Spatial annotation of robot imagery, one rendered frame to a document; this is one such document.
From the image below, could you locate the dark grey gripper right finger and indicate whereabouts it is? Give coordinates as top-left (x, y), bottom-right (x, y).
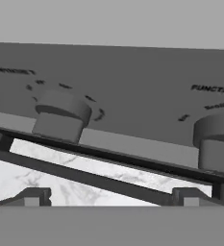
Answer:
top-left (171, 186), bottom-right (221, 207)

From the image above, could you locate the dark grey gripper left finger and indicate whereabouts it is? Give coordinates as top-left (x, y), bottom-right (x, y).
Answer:
top-left (0, 186), bottom-right (52, 207)

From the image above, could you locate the grey toaster oven knob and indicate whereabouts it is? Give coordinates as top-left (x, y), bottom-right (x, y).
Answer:
top-left (192, 111), bottom-right (224, 176)
top-left (31, 88), bottom-right (93, 144)

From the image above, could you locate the dark toaster oven door handle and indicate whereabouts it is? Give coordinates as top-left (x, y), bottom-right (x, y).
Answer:
top-left (0, 130), bottom-right (224, 207)

